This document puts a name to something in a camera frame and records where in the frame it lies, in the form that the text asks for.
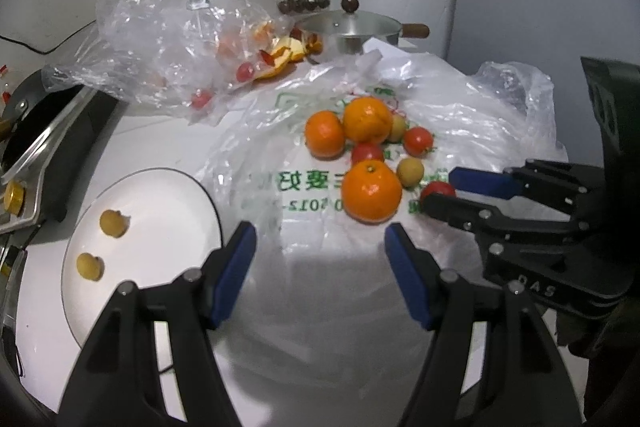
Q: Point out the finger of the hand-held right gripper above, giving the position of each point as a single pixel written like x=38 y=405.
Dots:
x=480 y=183
x=452 y=208

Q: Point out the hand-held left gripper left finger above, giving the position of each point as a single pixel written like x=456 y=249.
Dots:
x=235 y=267

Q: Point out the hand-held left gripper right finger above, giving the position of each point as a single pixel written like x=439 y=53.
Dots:
x=407 y=272

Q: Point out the red cherry tomato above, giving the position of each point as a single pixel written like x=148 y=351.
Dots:
x=367 y=153
x=438 y=190
x=202 y=98
x=296 y=32
x=244 y=71
x=419 y=141

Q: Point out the yellow loquat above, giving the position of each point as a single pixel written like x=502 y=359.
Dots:
x=410 y=172
x=90 y=266
x=398 y=128
x=114 y=223

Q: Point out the white green printed plastic bag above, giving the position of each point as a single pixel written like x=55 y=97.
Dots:
x=325 y=267

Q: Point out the orange mandarin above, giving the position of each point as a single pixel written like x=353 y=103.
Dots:
x=371 y=193
x=325 y=134
x=367 y=120

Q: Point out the white round plate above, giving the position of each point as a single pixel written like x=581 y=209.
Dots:
x=160 y=217

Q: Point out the steel induction cooker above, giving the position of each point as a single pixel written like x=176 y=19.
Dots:
x=60 y=142

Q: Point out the orange peel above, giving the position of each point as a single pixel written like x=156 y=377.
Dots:
x=285 y=54

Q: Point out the gold cooker knob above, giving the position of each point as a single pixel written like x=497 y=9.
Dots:
x=14 y=198

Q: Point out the clear crumpled plastic bag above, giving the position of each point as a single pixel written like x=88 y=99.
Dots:
x=160 y=32

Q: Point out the black frying pan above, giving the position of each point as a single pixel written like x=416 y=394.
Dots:
x=35 y=107

